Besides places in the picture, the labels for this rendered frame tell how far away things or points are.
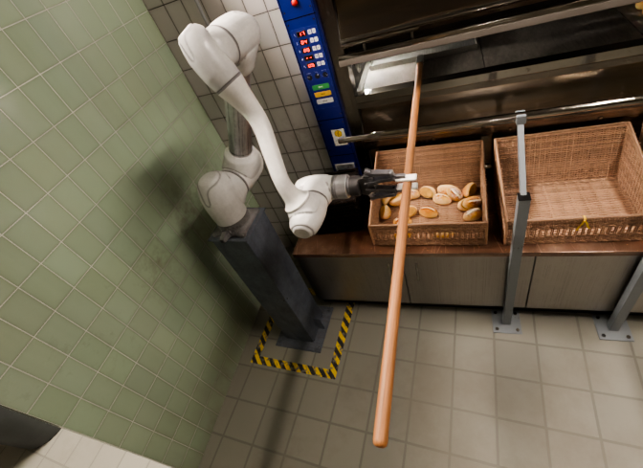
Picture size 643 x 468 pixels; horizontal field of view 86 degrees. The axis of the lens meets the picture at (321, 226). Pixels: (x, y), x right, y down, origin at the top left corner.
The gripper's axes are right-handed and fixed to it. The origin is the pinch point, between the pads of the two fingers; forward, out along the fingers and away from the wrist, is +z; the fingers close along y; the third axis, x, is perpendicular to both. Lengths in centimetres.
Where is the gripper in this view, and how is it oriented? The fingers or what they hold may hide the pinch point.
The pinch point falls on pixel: (407, 182)
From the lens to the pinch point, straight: 122.3
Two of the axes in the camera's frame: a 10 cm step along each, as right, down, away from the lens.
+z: 9.3, -0.3, -3.7
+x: -2.3, 7.3, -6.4
